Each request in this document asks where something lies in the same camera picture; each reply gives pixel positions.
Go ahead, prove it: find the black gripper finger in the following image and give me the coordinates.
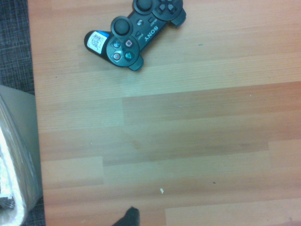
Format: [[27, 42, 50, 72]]
[[112, 206, 141, 226]]

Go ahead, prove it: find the beige plastic trash bin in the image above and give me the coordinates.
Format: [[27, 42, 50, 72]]
[[0, 84, 46, 226]]

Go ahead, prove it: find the white plastic bin liner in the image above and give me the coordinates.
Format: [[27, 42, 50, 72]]
[[0, 94, 40, 226]]

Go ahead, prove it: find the black Sony game controller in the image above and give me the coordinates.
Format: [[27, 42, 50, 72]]
[[84, 0, 188, 72]]

